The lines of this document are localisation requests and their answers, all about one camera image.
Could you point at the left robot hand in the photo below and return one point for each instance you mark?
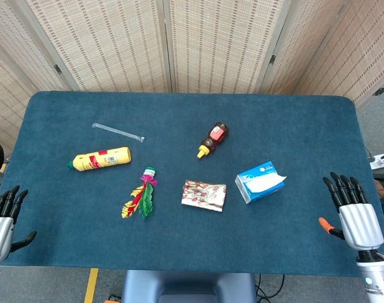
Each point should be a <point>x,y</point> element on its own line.
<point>1,227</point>

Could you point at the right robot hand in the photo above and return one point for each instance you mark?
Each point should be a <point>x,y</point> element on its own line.
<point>358,224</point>

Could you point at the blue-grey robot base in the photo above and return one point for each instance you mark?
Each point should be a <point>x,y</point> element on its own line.
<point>188,287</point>

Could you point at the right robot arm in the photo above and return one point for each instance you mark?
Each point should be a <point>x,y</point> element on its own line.
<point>376,277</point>

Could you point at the blue tissue box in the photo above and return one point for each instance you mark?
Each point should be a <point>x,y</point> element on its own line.
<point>258,184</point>

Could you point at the white power strip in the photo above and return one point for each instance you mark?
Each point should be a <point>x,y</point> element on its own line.
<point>381,161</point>

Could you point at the yellow floor tape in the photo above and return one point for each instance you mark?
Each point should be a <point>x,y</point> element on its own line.
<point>91,285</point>

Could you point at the yellow squeeze bottle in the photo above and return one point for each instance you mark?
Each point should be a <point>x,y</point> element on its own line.
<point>100,158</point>

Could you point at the colourful feather shuttlecock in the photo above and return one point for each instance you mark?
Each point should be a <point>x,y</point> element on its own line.
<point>141,195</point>

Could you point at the wrapped clear plastic straw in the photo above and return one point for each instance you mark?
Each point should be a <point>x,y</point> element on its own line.
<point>117,132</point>

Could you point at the silver red snack packet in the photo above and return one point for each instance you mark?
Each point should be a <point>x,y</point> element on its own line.
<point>203,195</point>

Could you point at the honey squeeze bottle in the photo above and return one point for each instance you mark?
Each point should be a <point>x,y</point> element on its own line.
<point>214,139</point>

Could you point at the blue felt table cover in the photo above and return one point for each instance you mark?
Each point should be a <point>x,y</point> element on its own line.
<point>185,221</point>

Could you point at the woven folding screen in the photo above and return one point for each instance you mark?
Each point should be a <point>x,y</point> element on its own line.
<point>191,44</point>

